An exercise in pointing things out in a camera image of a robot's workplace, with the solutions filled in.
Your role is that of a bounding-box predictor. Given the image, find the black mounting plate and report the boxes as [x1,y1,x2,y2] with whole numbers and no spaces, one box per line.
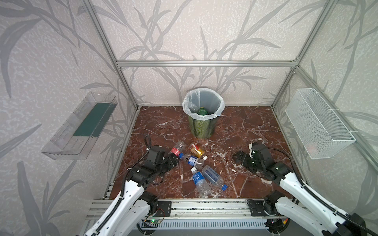
[151,200,172,217]
[247,199,277,216]

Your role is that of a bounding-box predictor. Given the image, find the blue label white cap bottle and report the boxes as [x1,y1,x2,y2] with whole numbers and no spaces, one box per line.
[191,167,211,198]

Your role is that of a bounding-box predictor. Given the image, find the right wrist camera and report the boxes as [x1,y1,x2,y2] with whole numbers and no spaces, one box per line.
[249,143,255,158]

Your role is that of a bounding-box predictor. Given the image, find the small soda water bottle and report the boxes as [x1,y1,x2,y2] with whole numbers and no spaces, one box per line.
[179,153,204,170]

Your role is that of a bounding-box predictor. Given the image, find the clear bottle pale blue label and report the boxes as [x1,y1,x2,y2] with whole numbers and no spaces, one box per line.
[201,165,228,191]

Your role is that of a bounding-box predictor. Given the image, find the green bottle yellow cap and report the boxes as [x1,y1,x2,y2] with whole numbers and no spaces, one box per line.
[198,107,208,116]

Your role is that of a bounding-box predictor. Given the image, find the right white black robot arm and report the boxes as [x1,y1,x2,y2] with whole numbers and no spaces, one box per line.
[232,143,376,236]

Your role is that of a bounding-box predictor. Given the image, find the green wood-pattern trash bin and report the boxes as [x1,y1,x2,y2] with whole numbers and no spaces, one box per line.
[188,116,219,139]

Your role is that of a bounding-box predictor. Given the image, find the yellow red label bottle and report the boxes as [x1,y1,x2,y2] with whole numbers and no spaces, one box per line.
[188,142,208,160]

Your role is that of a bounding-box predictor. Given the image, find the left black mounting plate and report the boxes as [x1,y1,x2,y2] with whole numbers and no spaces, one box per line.
[151,200,172,217]

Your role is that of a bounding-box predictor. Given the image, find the white wire mesh basket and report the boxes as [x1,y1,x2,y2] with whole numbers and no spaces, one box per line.
[285,88,356,159]

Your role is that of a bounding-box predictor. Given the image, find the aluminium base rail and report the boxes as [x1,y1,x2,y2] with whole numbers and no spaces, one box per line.
[85,198,334,220]

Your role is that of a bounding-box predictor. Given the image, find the translucent white bin liner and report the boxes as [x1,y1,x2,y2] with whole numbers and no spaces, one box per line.
[182,88,225,121]

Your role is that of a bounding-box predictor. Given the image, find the clear acrylic wall shelf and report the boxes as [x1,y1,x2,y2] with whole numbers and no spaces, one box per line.
[41,92,118,160]

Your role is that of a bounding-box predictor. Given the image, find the clear bottle red label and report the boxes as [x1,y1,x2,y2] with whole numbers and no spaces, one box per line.
[170,141,187,156]

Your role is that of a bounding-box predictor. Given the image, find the small green circuit board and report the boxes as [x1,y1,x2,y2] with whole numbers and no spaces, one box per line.
[142,219,163,228]

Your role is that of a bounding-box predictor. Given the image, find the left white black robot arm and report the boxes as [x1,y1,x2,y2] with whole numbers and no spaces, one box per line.
[84,146,181,236]

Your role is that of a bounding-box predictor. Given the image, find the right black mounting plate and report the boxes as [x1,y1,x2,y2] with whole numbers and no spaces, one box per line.
[247,199,277,216]

